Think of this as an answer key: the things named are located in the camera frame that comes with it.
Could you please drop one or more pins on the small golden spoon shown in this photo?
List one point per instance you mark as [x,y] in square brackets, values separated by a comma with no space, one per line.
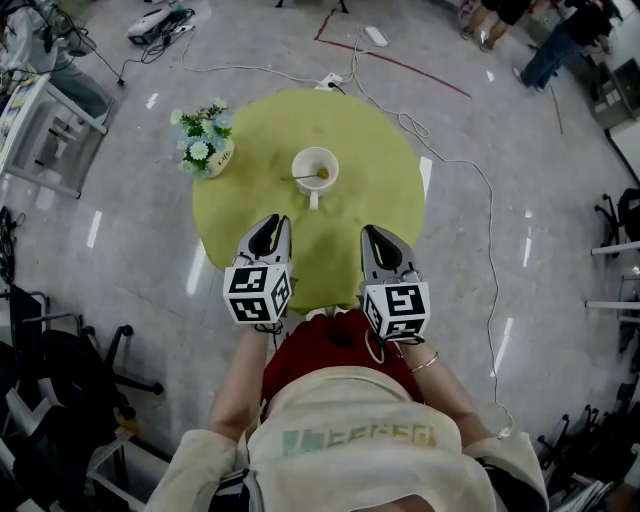
[301,177]

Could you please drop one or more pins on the white mug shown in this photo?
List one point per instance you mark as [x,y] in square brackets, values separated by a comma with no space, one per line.
[315,187]

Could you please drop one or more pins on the grey storage box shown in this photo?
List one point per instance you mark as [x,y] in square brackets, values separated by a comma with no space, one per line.
[617,92]

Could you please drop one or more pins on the person's cream shirt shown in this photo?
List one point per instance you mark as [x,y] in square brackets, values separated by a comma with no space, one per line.
[360,450]

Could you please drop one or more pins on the red floor tape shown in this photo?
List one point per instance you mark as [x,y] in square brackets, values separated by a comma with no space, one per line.
[400,64]

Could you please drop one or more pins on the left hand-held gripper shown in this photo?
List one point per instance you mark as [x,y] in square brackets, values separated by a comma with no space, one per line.
[252,287]

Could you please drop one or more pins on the yellow-green tablecloth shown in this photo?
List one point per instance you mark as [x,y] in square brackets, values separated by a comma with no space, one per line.
[350,135]

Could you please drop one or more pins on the pale elastic wrist band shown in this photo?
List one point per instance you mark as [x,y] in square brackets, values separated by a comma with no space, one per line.
[367,345]

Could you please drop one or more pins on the white table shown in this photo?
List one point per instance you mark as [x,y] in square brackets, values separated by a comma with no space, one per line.
[45,135]
[615,280]

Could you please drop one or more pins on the person's red shorts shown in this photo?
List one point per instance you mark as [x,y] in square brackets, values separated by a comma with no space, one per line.
[325,350]

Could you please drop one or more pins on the black office chair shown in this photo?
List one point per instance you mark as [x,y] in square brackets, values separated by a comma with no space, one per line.
[70,380]
[622,215]

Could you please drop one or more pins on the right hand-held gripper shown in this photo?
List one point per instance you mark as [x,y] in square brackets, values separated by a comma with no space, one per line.
[400,302]

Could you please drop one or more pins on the white power strip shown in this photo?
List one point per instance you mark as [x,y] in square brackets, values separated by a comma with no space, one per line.
[329,81]
[376,36]

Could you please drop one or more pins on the person's left forearm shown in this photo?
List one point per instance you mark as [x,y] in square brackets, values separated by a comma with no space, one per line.
[240,385]

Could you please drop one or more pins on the person's right forearm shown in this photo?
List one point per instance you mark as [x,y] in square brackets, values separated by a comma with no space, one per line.
[440,395]

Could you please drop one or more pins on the white pot of daisies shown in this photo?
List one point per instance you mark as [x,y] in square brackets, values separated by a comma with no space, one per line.
[202,145]

